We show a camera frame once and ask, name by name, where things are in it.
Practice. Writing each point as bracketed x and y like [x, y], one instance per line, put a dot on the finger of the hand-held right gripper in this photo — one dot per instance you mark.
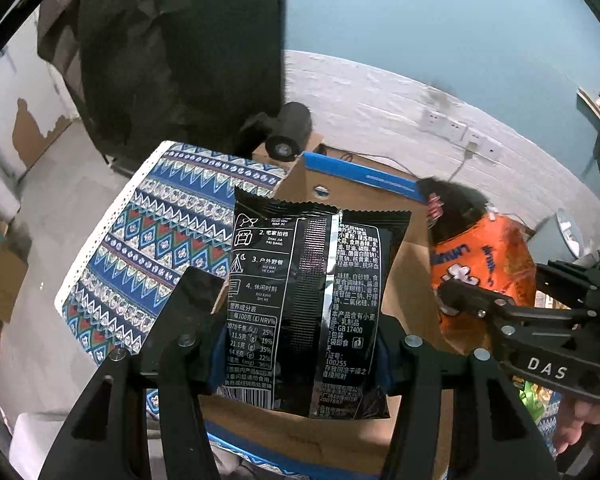
[565, 277]
[470, 297]

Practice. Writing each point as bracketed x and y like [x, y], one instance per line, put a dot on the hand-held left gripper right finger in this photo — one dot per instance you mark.
[386, 360]

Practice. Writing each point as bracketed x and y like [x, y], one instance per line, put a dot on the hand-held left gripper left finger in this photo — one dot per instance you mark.
[213, 360]

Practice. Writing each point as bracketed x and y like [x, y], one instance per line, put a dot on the orange snack bag blue print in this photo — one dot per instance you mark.
[480, 260]

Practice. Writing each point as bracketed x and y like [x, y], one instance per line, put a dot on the cardboard box with blue rim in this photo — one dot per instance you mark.
[410, 280]

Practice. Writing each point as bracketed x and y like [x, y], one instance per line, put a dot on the black snack packet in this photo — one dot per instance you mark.
[290, 270]

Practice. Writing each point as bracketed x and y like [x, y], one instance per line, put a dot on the person's right hand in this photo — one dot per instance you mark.
[580, 422]

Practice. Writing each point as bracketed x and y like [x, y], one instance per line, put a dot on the grey trash bin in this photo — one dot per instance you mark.
[570, 232]

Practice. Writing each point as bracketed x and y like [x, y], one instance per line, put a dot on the blue patterned tablecloth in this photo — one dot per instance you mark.
[155, 225]

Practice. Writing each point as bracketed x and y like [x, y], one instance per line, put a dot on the flattened cardboard box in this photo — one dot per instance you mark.
[2, 275]

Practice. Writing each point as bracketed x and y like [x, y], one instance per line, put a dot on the black cylindrical device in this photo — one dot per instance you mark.
[287, 130]

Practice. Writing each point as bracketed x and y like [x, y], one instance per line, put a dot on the torn cardboard sheet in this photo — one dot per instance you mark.
[32, 132]

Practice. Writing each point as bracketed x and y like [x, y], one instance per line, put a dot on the dark curtain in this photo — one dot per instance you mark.
[180, 50]

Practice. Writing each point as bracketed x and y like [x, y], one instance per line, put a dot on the white wall socket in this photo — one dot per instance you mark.
[433, 120]
[472, 137]
[491, 149]
[455, 130]

